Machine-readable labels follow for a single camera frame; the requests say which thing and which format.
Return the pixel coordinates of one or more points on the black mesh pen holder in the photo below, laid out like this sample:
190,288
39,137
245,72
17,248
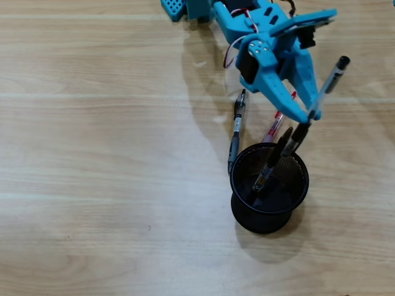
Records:
262,222

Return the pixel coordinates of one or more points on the red retractable pen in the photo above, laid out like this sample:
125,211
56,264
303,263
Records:
274,128

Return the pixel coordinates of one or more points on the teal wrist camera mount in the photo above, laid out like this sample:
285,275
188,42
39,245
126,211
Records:
308,20

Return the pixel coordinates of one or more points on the black retractable pen black grip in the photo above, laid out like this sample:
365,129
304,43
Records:
266,171

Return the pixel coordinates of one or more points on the black pen grey grip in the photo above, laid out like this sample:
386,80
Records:
237,123

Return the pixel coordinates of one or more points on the teal gripper black servo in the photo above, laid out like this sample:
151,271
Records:
268,65

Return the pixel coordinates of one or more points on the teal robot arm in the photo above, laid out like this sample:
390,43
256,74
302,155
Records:
200,9

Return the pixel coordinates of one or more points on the clear capped pen black grip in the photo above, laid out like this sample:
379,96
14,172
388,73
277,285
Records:
331,78

